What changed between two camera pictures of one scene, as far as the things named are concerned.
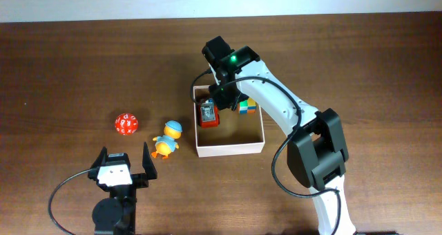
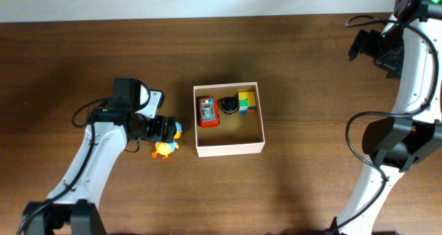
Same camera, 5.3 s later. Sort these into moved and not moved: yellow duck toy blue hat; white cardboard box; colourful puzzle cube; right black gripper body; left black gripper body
Moved: left black gripper body; right black gripper body
Not moved: yellow duck toy blue hat; white cardboard box; colourful puzzle cube
